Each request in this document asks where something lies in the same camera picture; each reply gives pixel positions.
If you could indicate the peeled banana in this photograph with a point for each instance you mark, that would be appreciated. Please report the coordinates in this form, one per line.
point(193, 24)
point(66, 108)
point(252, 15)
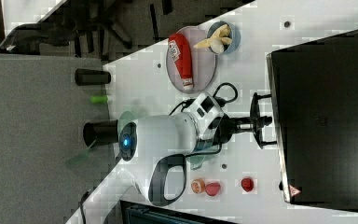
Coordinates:
point(217, 41)

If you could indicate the green marker pen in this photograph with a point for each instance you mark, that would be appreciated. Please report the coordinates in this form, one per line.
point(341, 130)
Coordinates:
point(99, 99)

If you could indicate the green perforated colander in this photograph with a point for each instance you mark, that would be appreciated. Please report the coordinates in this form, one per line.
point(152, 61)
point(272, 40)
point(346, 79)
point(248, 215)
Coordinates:
point(126, 117)

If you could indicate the black cylinder post upper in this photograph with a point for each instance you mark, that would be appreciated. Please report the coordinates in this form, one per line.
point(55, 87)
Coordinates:
point(85, 77)

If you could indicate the red strawberry toy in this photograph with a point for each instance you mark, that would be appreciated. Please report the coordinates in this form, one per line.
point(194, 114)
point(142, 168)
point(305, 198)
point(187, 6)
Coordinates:
point(247, 184)

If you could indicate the blue small bowl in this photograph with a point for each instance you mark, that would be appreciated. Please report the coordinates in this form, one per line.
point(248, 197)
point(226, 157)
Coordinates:
point(234, 35)

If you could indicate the orange slice toy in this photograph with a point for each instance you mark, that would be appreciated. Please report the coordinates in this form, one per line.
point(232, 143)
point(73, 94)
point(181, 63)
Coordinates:
point(197, 186)

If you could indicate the black cylinder post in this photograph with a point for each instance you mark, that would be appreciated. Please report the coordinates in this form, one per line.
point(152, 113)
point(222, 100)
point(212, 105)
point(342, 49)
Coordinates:
point(100, 133)
point(85, 77)

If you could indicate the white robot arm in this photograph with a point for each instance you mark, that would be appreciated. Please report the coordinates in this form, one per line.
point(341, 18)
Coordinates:
point(151, 146)

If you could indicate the red ketchup bottle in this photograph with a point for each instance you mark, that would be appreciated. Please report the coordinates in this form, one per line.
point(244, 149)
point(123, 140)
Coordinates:
point(180, 52)

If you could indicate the green mug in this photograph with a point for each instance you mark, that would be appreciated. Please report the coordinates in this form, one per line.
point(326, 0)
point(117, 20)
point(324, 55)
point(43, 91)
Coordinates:
point(196, 160)

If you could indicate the red round toy fruit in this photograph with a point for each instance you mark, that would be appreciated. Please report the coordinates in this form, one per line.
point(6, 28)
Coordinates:
point(212, 189)

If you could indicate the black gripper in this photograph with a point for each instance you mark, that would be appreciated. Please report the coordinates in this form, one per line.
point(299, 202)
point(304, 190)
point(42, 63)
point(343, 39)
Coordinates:
point(228, 126)

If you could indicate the black toaster oven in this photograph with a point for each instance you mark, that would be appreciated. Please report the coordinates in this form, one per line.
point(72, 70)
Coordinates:
point(314, 95)

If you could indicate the grey round plate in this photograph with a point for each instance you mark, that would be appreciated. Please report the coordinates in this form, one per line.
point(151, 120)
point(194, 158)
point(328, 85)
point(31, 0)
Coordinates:
point(203, 62)

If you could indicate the dark teal crate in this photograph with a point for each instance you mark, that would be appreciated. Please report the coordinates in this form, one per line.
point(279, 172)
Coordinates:
point(136, 213)

